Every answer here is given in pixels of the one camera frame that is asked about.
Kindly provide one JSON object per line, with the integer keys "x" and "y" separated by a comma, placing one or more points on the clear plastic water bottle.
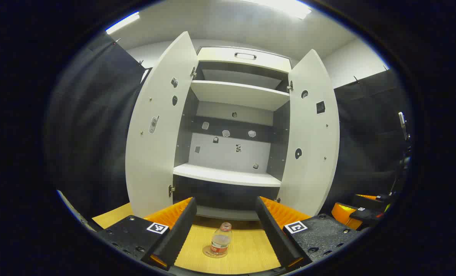
{"x": 221, "y": 241}

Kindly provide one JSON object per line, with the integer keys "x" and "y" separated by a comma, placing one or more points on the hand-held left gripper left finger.
{"x": 180, "y": 230}

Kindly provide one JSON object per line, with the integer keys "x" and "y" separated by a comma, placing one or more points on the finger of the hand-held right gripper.
{"x": 343, "y": 212}
{"x": 369, "y": 201}

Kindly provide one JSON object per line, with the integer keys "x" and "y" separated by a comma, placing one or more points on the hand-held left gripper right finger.
{"x": 272, "y": 230}

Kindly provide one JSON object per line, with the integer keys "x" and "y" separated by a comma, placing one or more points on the black tripod stand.
{"x": 402, "y": 122}

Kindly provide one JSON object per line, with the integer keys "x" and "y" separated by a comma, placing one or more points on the white cabinet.
{"x": 228, "y": 174}

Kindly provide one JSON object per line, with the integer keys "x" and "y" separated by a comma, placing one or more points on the black backdrop cloth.
{"x": 89, "y": 134}
{"x": 366, "y": 134}

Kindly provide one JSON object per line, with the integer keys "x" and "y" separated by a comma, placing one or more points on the white cabinet door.
{"x": 312, "y": 176}
{"x": 155, "y": 161}

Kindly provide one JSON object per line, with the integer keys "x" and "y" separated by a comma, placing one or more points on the round cork coaster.
{"x": 206, "y": 252}

